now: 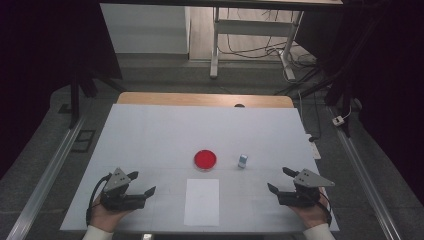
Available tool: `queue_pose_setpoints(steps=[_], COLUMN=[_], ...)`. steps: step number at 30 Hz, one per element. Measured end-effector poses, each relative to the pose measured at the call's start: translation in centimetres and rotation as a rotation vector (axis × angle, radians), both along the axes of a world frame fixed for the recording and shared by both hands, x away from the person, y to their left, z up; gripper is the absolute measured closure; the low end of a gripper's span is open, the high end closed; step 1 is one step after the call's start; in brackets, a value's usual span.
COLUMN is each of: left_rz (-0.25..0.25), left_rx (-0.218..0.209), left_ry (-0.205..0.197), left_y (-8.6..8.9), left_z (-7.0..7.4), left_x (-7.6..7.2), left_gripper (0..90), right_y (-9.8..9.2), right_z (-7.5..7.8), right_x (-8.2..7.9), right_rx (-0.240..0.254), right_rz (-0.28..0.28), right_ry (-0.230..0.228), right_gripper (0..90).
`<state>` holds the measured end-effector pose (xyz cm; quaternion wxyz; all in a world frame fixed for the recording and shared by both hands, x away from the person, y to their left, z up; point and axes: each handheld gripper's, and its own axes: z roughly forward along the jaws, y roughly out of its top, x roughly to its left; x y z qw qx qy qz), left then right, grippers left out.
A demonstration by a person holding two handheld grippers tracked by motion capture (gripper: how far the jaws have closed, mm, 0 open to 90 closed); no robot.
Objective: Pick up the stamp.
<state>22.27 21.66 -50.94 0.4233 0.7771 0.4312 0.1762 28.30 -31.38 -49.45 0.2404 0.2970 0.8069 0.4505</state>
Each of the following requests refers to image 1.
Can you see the round red ink pad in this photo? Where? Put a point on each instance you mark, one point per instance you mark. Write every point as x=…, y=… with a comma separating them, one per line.
x=205, y=159

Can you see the white table mat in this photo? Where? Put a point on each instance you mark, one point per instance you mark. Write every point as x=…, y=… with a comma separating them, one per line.
x=186, y=130

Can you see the dark curtain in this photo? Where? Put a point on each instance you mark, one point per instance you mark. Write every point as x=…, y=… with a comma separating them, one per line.
x=36, y=60
x=390, y=83

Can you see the white paper sheet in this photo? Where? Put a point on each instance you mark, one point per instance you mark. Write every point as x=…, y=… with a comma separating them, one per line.
x=202, y=203

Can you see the white cabinet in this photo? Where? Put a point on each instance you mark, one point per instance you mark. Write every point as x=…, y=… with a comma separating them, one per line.
x=146, y=30

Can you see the small white adapter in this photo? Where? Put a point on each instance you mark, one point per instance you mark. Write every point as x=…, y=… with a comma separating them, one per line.
x=338, y=120

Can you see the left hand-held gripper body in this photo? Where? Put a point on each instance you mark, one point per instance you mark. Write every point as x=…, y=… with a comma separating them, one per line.
x=116, y=181

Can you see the person's right hand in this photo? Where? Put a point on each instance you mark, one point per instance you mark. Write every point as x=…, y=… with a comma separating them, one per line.
x=311, y=216

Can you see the black floor socket frame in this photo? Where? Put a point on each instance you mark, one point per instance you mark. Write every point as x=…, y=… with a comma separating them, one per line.
x=83, y=141

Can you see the person's left hand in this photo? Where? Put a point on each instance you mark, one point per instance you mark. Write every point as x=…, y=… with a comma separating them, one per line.
x=106, y=218

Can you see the black tripod stand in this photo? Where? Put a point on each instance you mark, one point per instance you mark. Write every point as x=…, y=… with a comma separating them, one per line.
x=345, y=96
x=75, y=100

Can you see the metal floor rail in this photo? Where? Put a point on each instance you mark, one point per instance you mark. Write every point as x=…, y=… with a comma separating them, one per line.
x=363, y=180
x=46, y=180

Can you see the white desk frame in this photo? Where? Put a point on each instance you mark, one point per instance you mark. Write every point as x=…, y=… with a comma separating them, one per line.
x=253, y=27

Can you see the small blue white stamp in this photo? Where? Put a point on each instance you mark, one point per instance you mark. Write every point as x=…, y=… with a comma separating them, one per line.
x=242, y=161

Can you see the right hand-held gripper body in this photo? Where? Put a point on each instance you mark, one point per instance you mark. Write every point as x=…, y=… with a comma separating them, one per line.
x=308, y=180

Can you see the wooden table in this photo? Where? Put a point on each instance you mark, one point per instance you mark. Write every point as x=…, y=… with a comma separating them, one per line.
x=200, y=99

